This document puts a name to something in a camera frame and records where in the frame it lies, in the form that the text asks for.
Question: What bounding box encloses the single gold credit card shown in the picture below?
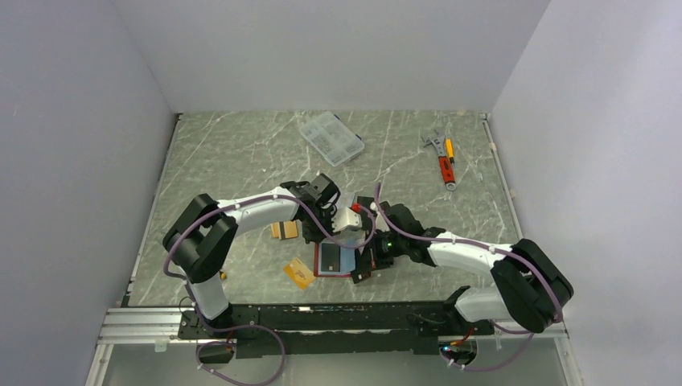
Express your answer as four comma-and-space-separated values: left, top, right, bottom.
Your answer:
283, 257, 315, 290

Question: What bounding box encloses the clear plastic screw box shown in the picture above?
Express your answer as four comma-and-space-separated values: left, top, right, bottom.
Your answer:
298, 111, 365, 166

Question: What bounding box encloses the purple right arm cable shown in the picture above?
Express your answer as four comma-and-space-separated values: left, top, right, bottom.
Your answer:
372, 182, 565, 373

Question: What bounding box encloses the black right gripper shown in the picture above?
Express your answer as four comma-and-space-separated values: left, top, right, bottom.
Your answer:
355, 228, 407, 273

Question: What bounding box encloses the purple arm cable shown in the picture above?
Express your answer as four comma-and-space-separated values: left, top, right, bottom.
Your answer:
372, 182, 565, 373
162, 194, 378, 281

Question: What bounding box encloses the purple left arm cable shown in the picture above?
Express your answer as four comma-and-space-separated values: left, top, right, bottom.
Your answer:
162, 194, 378, 281

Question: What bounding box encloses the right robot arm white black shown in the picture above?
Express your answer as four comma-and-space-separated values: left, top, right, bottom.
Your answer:
357, 202, 574, 334

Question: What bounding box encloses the single black VIP card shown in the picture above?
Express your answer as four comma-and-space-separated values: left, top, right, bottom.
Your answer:
318, 243, 341, 274

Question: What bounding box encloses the gold credit card stack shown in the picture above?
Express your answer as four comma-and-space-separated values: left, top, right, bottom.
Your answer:
270, 220, 298, 240

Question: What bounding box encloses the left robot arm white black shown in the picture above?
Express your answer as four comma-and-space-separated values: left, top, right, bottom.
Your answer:
161, 174, 340, 338

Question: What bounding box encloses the red adjustable wrench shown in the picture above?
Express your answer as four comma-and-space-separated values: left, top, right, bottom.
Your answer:
421, 129, 456, 191

